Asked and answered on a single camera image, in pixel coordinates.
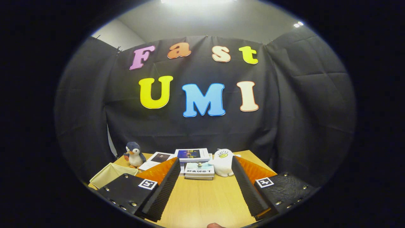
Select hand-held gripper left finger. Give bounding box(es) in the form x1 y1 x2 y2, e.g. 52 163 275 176
97 157 181 222

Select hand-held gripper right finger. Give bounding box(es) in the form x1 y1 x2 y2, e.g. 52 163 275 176
231 156 317 221

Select beige fabric storage box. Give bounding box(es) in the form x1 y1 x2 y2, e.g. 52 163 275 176
89 162 139 190

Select white book with portrait cover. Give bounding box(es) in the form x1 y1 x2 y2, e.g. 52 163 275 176
138 152 176 171

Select white duck plush toy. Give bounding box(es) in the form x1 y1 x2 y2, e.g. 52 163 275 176
208 149 241 177

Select teal cover book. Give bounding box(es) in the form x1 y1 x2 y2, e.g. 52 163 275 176
184 162 215 178

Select penguin plush toy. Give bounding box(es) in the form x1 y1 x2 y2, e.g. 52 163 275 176
123 142 146 169

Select white book with blue picture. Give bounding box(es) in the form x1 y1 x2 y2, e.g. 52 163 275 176
174 148 210 163

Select large ceiling light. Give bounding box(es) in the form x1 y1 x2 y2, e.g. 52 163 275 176
161 0 238 5

